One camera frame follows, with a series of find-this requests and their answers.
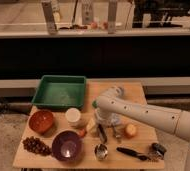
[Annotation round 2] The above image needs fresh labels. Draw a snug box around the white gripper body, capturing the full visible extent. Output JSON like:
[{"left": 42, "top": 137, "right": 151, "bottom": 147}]
[{"left": 94, "top": 109, "right": 121, "bottom": 127}]

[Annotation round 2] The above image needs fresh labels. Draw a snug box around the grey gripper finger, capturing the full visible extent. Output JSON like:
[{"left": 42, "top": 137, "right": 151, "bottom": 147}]
[
  {"left": 112, "top": 125, "right": 121, "bottom": 140},
  {"left": 97, "top": 124, "right": 107, "bottom": 144}
]

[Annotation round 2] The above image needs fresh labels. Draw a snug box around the pale yellow eraser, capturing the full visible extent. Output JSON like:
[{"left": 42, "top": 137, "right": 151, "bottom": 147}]
[{"left": 86, "top": 118, "right": 97, "bottom": 134}]

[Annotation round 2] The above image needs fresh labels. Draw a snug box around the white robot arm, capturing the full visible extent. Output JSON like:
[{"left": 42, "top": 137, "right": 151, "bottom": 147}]
[{"left": 93, "top": 86, "right": 190, "bottom": 171}]

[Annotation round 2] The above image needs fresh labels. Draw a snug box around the red yellow apple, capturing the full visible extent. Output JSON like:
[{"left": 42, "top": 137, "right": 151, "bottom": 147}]
[{"left": 124, "top": 124, "right": 137, "bottom": 138}]

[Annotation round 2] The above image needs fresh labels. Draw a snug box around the metal spoon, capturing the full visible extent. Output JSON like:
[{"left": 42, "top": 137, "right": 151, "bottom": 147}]
[{"left": 94, "top": 144, "right": 108, "bottom": 160}]

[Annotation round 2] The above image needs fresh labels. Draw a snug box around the small orange red object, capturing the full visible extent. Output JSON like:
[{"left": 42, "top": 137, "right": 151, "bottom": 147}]
[{"left": 78, "top": 129, "right": 87, "bottom": 138}]

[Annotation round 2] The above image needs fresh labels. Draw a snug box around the white cup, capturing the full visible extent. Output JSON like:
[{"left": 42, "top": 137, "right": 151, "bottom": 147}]
[{"left": 65, "top": 108, "right": 82, "bottom": 127}]

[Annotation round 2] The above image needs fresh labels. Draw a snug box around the purple bowl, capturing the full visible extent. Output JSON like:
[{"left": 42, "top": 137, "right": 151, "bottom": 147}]
[{"left": 52, "top": 130, "right": 82, "bottom": 162}]

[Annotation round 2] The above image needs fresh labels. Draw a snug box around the small dark clip object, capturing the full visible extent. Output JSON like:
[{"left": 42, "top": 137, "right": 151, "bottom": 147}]
[{"left": 151, "top": 143, "right": 167, "bottom": 158}]

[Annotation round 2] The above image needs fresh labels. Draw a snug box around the wooden table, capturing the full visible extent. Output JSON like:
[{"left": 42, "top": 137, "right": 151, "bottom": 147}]
[{"left": 13, "top": 81, "right": 165, "bottom": 171}]

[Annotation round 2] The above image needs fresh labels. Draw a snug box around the green plastic tray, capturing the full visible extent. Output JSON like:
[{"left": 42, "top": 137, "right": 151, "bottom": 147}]
[{"left": 32, "top": 75, "right": 86, "bottom": 110}]

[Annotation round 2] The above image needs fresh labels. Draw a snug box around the orange bowl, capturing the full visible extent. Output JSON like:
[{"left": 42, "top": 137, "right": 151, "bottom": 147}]
[{"left": 29, "top": 110, "right": 54, "bottom": 134}]

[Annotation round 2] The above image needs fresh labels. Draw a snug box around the bunch of brown grapes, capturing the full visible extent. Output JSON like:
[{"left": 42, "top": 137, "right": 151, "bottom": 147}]
[{"left": 22, "top": 136, "right": 51, "bottom": 156}]

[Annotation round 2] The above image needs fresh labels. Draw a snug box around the black handled tool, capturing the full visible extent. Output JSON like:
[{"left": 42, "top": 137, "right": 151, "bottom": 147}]
[{"left": 116, "top": 147, "right": 148, "bottom": 161}]

